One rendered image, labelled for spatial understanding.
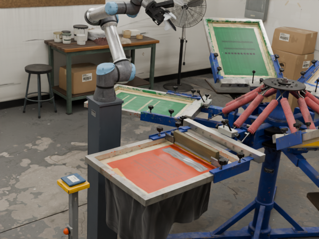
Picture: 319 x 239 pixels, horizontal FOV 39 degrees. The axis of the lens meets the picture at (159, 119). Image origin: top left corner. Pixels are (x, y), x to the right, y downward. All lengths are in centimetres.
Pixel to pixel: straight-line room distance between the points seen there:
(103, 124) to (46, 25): 350
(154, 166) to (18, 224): 159
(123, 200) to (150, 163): 27
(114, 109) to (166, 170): 60
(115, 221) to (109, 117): 67
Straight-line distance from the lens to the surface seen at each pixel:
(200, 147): 276
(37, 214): 400
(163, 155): 282
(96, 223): 335
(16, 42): 618
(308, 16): 711
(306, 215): 433
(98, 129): 298
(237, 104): 334
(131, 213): 261
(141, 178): 254
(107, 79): 292
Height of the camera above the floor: 218
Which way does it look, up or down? 21 degrees down
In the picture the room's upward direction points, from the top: 4 degrees clockwise
